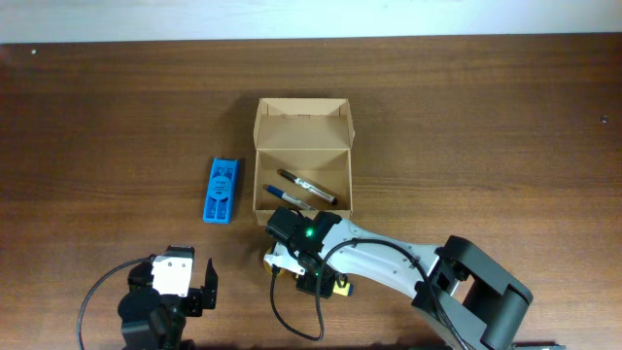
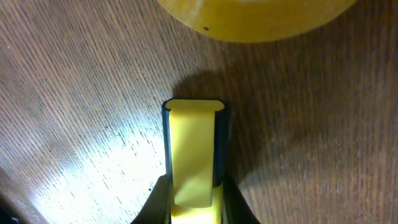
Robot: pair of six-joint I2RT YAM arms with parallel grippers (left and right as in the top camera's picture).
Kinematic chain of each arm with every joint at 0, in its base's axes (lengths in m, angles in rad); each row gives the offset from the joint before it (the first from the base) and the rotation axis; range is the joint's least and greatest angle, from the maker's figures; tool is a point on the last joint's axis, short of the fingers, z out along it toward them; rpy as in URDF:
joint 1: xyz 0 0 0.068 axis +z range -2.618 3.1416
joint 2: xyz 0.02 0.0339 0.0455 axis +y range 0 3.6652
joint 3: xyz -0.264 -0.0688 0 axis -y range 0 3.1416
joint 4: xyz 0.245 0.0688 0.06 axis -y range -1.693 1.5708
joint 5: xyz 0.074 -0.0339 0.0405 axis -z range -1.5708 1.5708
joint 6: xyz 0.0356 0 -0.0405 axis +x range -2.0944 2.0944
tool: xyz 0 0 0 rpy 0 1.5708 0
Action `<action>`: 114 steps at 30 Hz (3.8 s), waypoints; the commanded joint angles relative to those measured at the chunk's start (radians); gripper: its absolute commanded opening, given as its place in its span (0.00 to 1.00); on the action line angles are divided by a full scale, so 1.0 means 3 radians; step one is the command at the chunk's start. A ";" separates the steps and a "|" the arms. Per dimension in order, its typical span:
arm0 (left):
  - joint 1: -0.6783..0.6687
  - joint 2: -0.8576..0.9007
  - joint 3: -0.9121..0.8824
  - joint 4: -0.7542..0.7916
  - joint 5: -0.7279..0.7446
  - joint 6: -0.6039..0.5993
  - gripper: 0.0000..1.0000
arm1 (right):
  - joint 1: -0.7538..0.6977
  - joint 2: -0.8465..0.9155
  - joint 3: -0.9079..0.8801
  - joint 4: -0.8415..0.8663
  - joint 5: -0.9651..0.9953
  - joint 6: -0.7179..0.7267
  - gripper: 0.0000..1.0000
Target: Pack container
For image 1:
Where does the yellow adhesive tape roll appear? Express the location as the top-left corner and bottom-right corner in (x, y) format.
(263, 244), (297, 276)

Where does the blue whiteboard marker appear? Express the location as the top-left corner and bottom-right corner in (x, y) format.
(263, 185), (316, 211)

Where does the black whiteboard marker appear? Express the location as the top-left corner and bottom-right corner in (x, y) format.
(277, 169), (338, 205)

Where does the yellow highlighter pen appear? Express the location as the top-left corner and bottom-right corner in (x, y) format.
(333, 273), (354, 297)

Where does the blue magnetic whiteboard duster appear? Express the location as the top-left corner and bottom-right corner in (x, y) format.
(203, 157), (239, 225)

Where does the brown cardboard box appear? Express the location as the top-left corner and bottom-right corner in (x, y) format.
(253, 98), (355, 226)

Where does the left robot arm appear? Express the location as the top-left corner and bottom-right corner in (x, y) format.
(118, 246), (218, 350)

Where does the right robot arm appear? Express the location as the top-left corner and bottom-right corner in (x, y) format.
(264, 207), (534, 349)

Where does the left black cable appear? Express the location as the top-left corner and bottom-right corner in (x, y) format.
(76, 257), (153, 350)

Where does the black cable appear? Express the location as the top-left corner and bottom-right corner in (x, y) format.
(76, 257), (153, 350)
(269, 236), (470, 350)

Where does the right black cable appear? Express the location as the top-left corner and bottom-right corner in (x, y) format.
(269, 236), (470, 350)

